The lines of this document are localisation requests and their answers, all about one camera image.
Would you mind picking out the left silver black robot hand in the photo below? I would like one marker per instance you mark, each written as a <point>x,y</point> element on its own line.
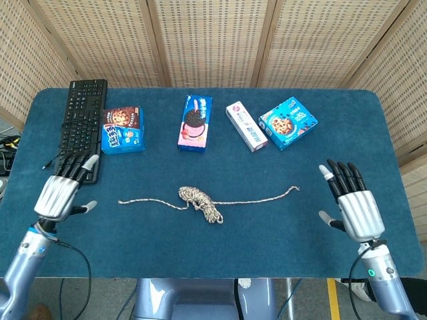
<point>55,196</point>

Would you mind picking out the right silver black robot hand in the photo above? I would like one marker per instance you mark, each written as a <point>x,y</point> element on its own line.
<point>362,213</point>

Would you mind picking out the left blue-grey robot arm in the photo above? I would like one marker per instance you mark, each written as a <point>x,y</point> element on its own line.
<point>23,263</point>

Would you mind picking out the black floor device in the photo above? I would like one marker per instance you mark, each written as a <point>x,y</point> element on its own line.
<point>6,163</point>

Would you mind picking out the white shoe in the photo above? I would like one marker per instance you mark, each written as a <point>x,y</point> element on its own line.
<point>357,290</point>

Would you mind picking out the black computer keyboard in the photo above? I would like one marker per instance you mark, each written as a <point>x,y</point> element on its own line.
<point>83,116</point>

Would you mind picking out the blue brown cookie box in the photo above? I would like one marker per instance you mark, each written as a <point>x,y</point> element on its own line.
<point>123,136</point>

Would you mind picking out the blue felt table mat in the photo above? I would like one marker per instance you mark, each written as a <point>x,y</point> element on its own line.
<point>267,240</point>

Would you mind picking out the blue chocolate chip cookie box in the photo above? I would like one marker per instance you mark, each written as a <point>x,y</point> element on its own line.
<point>288,123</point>

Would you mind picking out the brown shoe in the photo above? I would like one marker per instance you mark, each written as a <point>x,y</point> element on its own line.
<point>40,313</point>

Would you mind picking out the woven bamboo screen panel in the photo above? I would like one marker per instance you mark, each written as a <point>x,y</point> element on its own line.
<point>327,40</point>
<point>100,33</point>
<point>400,83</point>
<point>210,40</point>
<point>20,66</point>

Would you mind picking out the white long toothpaste box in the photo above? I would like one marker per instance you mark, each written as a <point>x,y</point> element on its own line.
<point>247,126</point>

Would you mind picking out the pink blue Oreo box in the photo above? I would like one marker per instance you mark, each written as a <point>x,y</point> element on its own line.
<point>195,126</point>

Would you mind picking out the blue-grey robot torso base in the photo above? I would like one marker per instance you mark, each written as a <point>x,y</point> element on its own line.
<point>187,300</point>

